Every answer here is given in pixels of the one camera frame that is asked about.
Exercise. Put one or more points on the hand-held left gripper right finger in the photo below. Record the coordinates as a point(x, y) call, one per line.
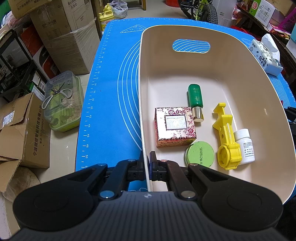
point(152, 163)

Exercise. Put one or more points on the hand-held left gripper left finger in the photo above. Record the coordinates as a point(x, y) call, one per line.
point(136, 170)

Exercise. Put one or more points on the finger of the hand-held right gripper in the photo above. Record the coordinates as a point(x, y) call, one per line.
point(291, 114)

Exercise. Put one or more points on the red gold patterned box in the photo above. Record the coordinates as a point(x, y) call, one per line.
point(175, 136)

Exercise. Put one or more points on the green round tin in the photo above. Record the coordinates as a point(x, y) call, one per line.
point(200, 154)

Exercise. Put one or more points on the white pill bottle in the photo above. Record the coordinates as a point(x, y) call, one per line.
point(247, 150)

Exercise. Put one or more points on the yellow plastic hand tool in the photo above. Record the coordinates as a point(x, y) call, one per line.
point(227, 139)

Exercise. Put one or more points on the green bottle with gold cap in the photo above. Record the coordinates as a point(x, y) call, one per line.
point(195, 96)

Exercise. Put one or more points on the beige plastic storage bin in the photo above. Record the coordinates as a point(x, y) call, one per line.
point(208, 69)

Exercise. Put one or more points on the printed tissue pack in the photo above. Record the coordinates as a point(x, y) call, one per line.
point(266, 58)

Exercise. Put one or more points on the blue silicone baking mat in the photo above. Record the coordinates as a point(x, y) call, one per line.
point(111, 92)

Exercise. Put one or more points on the clear lidded green container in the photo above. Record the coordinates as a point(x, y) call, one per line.
point(67, 113)

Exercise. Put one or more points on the white and green carton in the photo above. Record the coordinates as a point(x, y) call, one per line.
point(262, 11)

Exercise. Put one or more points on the torn cardboard box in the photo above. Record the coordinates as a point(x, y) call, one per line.
point(25, 129)

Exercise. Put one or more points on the brown paper sack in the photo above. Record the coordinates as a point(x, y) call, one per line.
point(18, 183)

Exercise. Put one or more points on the taped brown cardboard box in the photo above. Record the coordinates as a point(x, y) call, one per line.
point(74, 51)

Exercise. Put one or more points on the green and black bicycle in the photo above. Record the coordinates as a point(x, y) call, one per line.
point(203, 9)

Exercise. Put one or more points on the red and black carton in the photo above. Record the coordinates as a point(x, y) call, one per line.
point(41, 58)

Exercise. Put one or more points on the yellow plastic jug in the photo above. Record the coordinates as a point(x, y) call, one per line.
point(106, 14)

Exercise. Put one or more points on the clear plastic bag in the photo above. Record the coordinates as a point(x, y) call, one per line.
point(120, 8)

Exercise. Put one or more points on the black metal rack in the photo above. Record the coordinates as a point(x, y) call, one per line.
point(13, 60)

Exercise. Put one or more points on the printed brown cardboard box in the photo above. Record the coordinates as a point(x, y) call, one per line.
point(62, 14)

